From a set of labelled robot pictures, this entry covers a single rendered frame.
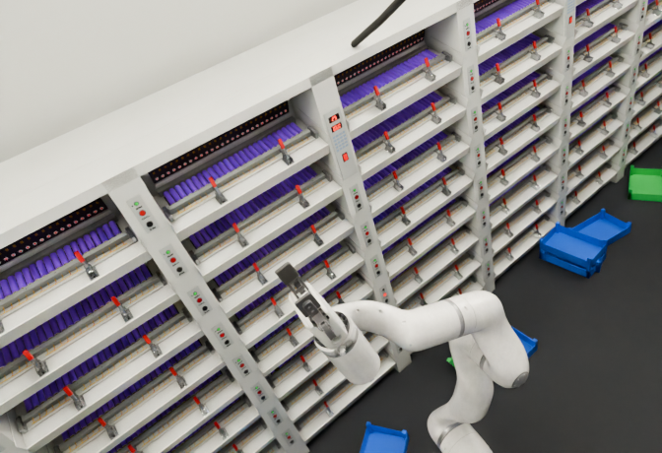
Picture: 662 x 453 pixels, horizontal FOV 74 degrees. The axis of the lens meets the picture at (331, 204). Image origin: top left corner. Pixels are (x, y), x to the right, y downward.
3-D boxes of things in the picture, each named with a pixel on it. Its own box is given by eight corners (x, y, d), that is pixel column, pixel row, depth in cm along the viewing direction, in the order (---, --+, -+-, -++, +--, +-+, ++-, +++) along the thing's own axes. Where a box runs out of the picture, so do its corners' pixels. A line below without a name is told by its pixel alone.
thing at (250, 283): (354, 231, 182) (354, 212, 171) (228, 318, 161) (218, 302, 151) (324, 202, 193) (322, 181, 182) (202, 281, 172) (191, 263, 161)
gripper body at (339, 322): (330, 362, 80) (301, 333, 74) (307, 327, 88) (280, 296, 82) (362, 337, 81) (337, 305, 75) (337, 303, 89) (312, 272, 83)
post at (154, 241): (309, 451, 218) (133, 165, 122) (295, 464, 214) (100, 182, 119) (290, 421, 233) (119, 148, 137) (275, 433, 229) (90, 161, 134)
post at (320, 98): (412, 361, 242) (331, 65, 146) (399, 372, 238) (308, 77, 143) (388, 341, 257) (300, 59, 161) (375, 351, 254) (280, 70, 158)
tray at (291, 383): (381, 319, 215) (382, 311, 207) (279, 402, 194) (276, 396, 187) (355, 291, 225) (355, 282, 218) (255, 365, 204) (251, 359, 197)
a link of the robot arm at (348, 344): (331, 367, 82) (324, 360, 80) (312, 336, 89) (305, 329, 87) (366, 339, 83) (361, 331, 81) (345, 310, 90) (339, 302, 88)
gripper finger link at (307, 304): (319, 336, 72) (300, 314, 68) (311, 323, 75) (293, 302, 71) (334, 323, 73) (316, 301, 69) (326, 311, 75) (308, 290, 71)
